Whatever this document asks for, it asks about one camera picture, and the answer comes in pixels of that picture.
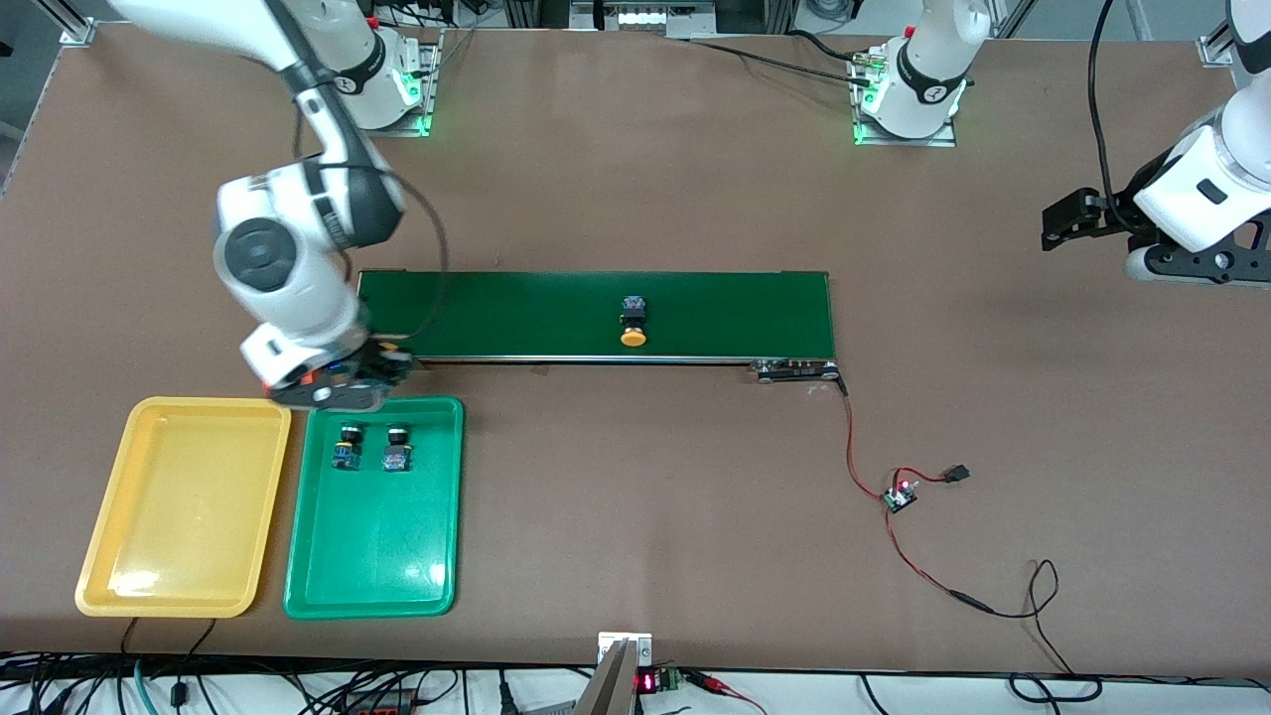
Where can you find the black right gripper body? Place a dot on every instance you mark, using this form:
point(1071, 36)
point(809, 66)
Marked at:
point(380, 363)

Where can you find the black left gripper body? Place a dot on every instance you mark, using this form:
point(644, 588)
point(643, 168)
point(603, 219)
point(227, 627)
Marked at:
point(1112, 217)

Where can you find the green push button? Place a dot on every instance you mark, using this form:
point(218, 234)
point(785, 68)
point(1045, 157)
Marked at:
point(397, 450)
point(347, 449)

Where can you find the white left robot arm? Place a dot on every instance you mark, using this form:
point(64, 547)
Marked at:
point(1221, 149)

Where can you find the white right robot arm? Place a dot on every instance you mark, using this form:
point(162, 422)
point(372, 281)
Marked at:
point(298, 298)

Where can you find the green conveyor belt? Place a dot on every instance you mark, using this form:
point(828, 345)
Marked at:
point(516, 313)

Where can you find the green plastic tray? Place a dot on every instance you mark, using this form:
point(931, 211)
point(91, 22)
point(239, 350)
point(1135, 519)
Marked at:
point(377, 536)

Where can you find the red lead with black connector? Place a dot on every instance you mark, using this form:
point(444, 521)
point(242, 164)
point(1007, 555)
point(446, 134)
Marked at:
point(958, 474)

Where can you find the yellow plastic tray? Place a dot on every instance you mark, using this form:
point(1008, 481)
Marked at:
point(179, 516)

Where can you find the small black controller board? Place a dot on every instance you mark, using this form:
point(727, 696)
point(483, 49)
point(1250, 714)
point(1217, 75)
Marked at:
point(902, 497)

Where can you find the red power strip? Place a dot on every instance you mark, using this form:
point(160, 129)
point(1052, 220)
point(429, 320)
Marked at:
point(377, 708)

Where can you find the red digit display module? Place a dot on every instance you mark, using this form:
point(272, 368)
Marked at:
point(647, 682)

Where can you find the white lit equipment box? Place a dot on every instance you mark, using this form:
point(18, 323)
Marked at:
point(640, 18)

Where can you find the red clip lead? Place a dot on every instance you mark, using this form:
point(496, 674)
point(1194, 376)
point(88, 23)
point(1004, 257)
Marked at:
point(715, 683)

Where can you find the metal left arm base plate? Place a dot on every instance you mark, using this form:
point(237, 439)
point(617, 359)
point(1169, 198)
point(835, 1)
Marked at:
point(914, 141)

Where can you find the aluminium frame profile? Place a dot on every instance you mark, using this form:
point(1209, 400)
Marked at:
point(1213, 50)
point(74, 30)

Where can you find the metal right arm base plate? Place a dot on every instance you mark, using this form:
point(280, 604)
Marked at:
point(433, 70)

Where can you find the silver mounting bracket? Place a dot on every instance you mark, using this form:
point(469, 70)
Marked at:
point(643, 650)

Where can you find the grey metal camera arm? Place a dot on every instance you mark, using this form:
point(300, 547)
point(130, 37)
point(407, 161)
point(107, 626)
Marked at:
point(608, 690)

